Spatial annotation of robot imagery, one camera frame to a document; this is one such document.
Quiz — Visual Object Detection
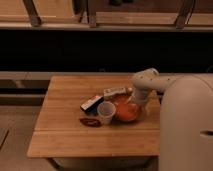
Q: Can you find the orange ceramic bowl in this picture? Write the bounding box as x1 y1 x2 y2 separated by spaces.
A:
112 95 141 122

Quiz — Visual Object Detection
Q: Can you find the white snack box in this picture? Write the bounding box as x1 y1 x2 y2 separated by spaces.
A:
103 87 126 99

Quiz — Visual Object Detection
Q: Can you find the dark red snack wrapper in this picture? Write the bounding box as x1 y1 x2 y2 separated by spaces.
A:
80 118 101 127

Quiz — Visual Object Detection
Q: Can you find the clear plastic cup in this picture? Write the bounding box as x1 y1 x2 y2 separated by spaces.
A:
97 101 116 125

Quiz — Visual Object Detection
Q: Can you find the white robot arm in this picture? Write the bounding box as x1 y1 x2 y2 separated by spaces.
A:
132 68 213 171

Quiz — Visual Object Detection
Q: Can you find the dark rectangular box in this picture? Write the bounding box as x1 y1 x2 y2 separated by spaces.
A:
80 95 103 113

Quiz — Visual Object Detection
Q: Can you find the wooden table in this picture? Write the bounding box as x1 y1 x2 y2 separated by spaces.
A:
27 75 160 158

